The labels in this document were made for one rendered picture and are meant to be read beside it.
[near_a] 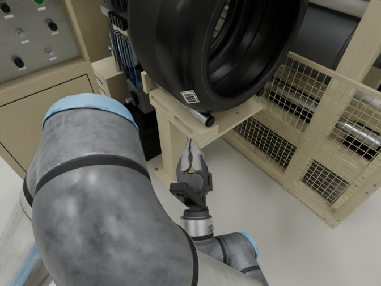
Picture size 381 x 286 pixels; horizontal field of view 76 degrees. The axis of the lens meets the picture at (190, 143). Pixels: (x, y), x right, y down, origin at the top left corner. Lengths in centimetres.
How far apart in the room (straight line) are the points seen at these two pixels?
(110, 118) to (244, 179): 161
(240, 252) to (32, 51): 112
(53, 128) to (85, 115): 4
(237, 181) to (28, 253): 156
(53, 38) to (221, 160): 133
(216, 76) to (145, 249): 94
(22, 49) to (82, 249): 112
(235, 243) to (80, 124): 58
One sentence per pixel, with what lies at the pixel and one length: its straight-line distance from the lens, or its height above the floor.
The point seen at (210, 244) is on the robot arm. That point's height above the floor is 85.
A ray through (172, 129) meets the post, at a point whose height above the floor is 53.
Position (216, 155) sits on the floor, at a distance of 195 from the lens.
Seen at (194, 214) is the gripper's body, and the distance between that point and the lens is 68.
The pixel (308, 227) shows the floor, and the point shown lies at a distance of 180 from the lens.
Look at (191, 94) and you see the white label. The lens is 71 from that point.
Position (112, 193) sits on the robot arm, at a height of 133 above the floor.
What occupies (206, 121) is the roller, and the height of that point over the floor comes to 91.
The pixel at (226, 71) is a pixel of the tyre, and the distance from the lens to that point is 111.
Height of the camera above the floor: 151
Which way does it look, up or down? 48 degrees down
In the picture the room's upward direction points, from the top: straight up
